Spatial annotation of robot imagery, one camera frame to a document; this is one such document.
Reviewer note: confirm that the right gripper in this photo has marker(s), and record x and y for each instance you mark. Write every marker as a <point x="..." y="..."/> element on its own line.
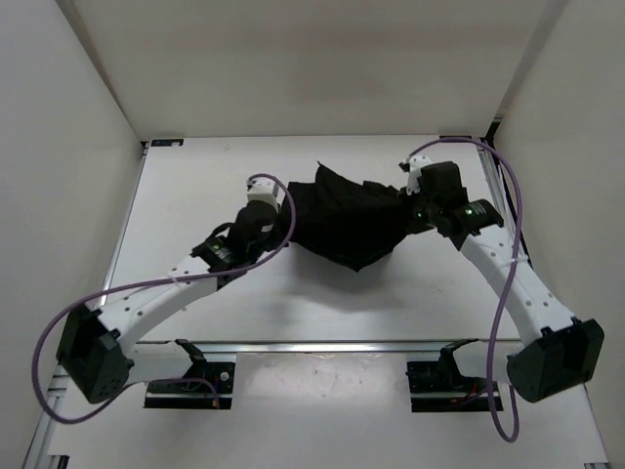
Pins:
<point x="417" y="228"/>

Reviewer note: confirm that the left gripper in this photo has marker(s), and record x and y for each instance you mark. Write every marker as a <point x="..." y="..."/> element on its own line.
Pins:
<point x="270" y="247"/>

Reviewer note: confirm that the black skirt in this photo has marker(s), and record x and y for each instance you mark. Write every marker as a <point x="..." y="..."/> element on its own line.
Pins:
<point x="350" y="224"/>

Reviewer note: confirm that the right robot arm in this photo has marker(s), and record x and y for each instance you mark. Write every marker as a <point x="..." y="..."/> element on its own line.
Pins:
<point x="558" y="351"/>

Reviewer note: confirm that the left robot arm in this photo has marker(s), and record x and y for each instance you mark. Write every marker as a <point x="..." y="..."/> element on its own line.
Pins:
<point x="208" y="268"/>

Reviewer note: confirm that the right blue corner label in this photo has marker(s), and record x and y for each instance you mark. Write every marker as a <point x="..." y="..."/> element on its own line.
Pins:
<point x="456" y="139"/>

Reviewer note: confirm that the blue corner label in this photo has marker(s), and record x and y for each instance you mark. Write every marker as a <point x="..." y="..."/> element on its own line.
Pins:
<point x="456" y="139"/>
<point x="166" y="143"/>

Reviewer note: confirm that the left blue corner label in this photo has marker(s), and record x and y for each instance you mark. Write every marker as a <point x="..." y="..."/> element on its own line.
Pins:
<point x="166" y="143"/>

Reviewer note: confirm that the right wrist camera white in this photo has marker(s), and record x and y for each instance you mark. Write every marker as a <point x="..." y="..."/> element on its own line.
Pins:
<point x="413" y="166"/>

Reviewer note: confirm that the front aluminium rail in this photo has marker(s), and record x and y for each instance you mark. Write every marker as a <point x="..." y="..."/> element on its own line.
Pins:
<point x="231" y="348"/>

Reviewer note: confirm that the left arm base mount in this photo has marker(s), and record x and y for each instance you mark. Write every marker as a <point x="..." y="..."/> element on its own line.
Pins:
<point x="206" y="385"/>

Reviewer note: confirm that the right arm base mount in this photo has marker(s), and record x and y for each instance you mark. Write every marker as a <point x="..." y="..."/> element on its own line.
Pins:
<point x="437" y="386"/>

